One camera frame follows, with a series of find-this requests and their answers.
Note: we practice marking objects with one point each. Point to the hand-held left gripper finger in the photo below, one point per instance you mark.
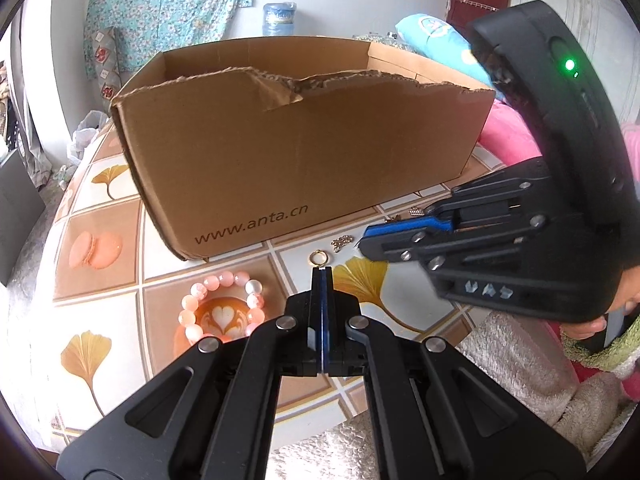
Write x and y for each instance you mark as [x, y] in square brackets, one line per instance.
[315, 310]
[327, 310]

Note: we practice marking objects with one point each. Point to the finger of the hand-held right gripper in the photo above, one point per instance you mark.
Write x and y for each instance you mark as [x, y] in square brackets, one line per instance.
[500, 195]
[400, 247]

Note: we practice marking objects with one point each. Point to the brown cardboard box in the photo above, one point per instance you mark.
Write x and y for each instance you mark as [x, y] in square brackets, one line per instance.
[300, 160]

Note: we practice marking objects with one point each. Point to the person's right hand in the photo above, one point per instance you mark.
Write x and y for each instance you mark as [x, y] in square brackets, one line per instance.
[631, 285]

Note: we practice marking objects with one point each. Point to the pink fleece blanket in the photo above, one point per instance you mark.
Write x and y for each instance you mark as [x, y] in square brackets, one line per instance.
[505, 130]

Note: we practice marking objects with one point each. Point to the blue cartoon pillow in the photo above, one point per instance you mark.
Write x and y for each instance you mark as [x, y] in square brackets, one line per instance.
[440, 35]

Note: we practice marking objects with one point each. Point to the lace trimmed green pillow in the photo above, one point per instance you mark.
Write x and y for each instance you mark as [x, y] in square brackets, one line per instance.
[380, 41]

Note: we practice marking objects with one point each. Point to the ginkgo patterned tablecloth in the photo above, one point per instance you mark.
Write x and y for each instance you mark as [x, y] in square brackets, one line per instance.
[100, 200]

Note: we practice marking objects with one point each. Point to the blue water jug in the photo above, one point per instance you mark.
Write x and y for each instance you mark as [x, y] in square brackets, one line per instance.
[280, 17]

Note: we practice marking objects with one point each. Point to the white plastic bag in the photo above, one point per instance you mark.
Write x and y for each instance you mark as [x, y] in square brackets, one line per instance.
[85, 135]

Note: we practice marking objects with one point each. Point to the dark grey cabinet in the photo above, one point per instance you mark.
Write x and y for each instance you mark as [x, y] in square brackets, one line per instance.
[17, 220]

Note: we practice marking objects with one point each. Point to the grey flower patterned cushion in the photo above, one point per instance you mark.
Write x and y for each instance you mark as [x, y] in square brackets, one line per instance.
[105, 65]

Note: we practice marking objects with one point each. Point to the teal floral cloth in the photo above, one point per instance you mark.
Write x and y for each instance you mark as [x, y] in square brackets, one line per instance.
[165, 5]

